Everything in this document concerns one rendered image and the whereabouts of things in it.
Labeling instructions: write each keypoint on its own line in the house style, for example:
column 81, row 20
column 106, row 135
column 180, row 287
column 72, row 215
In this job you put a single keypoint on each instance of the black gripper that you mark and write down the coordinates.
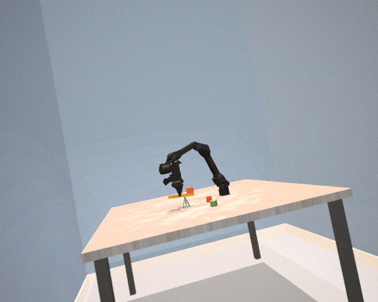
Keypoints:
column 177, row 182

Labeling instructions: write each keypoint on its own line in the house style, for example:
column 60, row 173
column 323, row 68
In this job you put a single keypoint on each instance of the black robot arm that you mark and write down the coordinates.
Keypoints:
column 204, row 151

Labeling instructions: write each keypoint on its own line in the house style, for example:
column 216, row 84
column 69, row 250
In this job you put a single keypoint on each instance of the orange long bar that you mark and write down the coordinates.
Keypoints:
column 189, row 192

